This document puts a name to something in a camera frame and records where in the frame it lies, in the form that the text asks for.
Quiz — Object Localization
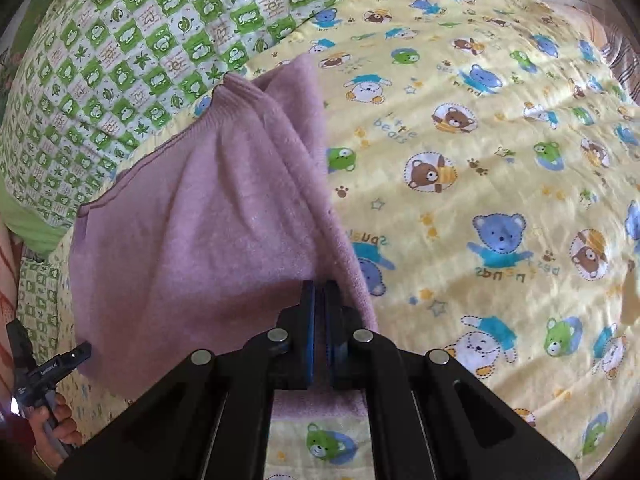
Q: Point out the mauve knitted sweater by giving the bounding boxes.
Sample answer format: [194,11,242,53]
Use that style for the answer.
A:
[68,54,378,400]

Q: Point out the person's left hand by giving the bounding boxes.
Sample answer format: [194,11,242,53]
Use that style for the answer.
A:
[22,391,84,466]

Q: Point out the red patterned blanket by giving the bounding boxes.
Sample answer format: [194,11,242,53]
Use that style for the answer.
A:
[0,223,22,416]

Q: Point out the plain green cloth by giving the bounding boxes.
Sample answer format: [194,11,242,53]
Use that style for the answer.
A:
[0,183,66,257]

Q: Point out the green white checkered quilt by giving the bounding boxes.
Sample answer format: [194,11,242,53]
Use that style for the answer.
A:
[0,0,516,231]

